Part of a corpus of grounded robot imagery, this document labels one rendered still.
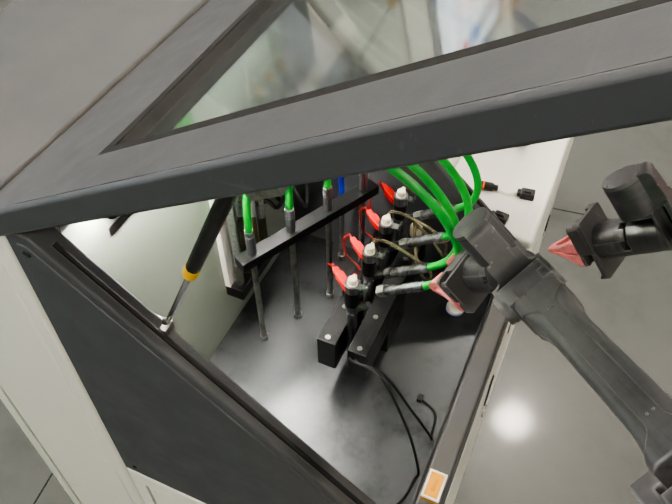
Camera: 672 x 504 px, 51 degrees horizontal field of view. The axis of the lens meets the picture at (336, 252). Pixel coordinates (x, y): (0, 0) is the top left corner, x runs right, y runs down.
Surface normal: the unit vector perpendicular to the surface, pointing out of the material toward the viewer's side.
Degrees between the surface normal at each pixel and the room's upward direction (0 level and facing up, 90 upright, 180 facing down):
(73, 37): 0
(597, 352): 45
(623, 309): 0
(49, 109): 0
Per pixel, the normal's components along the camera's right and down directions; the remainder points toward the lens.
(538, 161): -0.01, -0.66
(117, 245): 0.91, 0.30
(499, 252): 0.03, 0.25
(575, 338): -0.67, -0.65
